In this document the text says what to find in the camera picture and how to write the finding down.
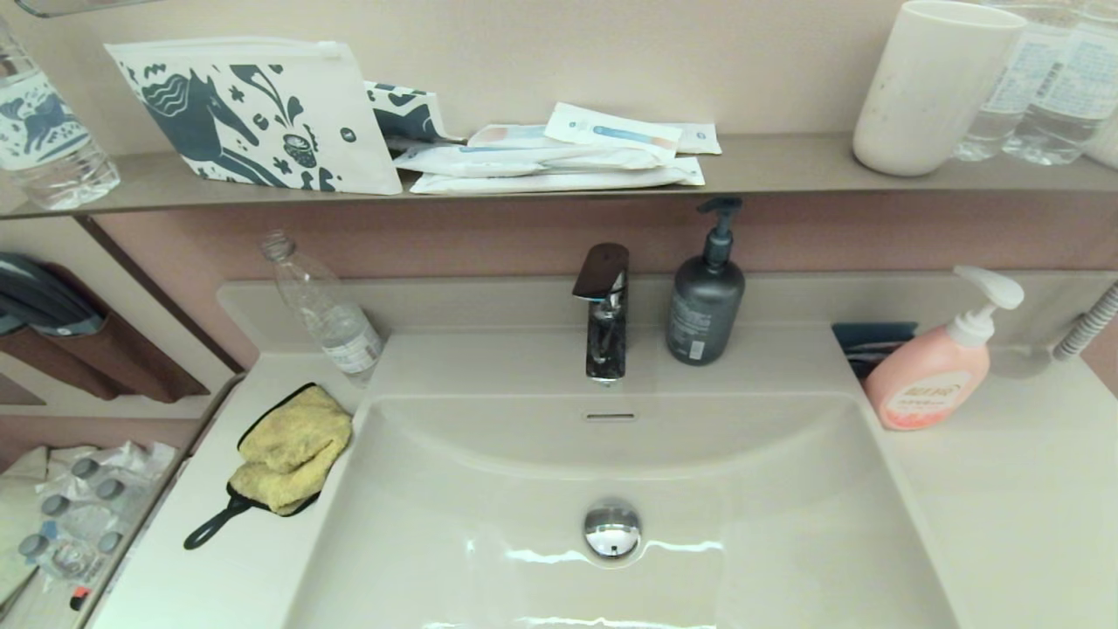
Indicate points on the chrome faucet with dark lever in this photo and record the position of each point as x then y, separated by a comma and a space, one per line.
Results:
605, 341

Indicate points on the yellow cloth with black trim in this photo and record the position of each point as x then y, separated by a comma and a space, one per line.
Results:
290, 445

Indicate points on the white sink basin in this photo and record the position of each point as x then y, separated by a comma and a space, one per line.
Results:
786, 524

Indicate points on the long white sealed packet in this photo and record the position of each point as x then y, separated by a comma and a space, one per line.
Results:
489, 160
541, 182

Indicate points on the dark grey pump bottle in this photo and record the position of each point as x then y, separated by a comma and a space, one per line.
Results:
703, 314

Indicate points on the white packet with orange print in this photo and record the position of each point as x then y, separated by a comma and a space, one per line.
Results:
507, 135

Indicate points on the white packet with blue toothbrush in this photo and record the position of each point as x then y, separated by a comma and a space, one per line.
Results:
611, 131

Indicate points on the chrome drain stopper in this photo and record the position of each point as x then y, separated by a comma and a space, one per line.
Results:
611, 533

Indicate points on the small white square packet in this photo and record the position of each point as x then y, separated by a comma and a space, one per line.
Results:
701, 138

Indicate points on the empty clear plastic bottle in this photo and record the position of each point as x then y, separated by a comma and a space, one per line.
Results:
329, 314

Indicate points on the small white blue printed pouch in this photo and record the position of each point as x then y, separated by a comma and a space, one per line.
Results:
408, 114

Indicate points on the dark blue box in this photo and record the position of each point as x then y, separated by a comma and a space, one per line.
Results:
872, 336

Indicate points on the white pouch with horse print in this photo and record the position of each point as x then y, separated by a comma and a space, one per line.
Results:
265, 114

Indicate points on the pink soap pump bottle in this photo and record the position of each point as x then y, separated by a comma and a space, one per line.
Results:
924, 376

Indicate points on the tall white cup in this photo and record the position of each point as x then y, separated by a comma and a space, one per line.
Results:
933, 87

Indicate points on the brown hanging holder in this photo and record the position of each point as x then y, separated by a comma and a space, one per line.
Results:
115, 367

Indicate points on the clear water bottle white label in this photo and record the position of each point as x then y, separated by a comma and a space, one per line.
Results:
1073, 87
1011, 96

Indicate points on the plastic wrapped water bottle pack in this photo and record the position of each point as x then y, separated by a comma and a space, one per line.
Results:
89, 515

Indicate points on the dark grey hair dryer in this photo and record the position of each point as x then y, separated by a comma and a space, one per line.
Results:
35, 297

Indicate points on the water bottle with horse label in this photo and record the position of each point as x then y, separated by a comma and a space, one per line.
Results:
45, 131

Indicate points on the small red black object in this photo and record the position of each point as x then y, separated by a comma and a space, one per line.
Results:
79, 599

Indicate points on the brown wall shelf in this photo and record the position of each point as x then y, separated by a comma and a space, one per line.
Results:
786, 166

